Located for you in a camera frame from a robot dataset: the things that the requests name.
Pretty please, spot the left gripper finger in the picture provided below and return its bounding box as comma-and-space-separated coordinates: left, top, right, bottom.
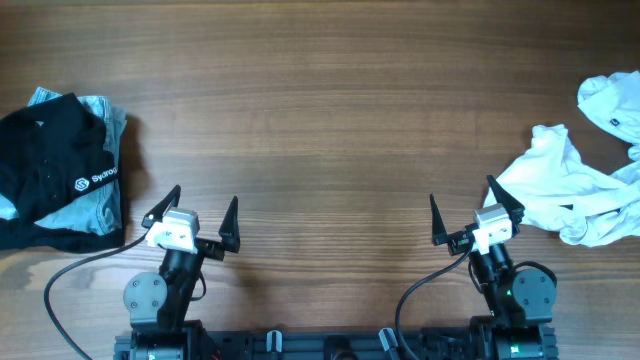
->
218, 196, 240, 253
141, 185, 181, 229

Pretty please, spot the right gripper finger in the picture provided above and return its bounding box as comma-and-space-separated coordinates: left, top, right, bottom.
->
430, 194, 448, 245
487, 175, 525, 236

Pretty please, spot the white Puma t-shirt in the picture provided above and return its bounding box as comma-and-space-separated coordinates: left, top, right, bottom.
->
497, 71, 639, 247

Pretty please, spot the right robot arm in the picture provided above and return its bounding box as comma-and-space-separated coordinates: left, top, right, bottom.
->
422, 175, 559, 360

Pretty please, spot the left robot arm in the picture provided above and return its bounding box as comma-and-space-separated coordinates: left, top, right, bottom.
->
113, 186, 241, 360

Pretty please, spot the light blue denim garment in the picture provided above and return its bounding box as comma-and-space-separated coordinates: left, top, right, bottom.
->
0, 86, 128, 237

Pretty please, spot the black Sydrogen polo shirt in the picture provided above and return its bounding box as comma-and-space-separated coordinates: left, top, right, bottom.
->
0, 92, 126, 253

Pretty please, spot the right black cable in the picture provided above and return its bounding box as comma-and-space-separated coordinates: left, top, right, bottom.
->
394, 247, 473, 360

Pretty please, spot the black cable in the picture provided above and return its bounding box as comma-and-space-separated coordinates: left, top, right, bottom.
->
394, 247, 473, 360
43, 230, 151, 360

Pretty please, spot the left black cable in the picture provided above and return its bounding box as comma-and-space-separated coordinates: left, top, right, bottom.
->
43, 230, 151, 360

